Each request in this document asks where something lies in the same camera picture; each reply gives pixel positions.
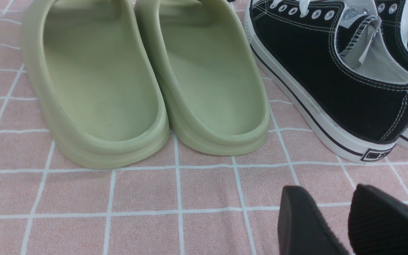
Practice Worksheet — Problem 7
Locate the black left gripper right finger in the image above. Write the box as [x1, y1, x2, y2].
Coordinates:
[348, 184, 408, 255]

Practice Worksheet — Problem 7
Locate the green foam slide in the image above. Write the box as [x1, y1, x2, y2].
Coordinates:
[21, 0, 170, 170]
[134, 0, 270, 155]

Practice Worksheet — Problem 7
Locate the left green foam slide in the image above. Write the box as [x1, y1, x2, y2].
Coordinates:
[21, 0, 170, 170]

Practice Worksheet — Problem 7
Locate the pink checkered tablecloth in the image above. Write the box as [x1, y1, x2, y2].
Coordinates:
[0, 0, 408, 255]

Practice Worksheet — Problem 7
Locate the right green foam slide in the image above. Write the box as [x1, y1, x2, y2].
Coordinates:
[134, 0, 270, 155]

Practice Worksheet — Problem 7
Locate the left black canvas sneaker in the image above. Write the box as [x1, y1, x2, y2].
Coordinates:
[244, 0, 408, 164]

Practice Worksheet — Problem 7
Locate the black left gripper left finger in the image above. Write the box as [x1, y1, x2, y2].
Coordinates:
[277, 186, 350, 255]

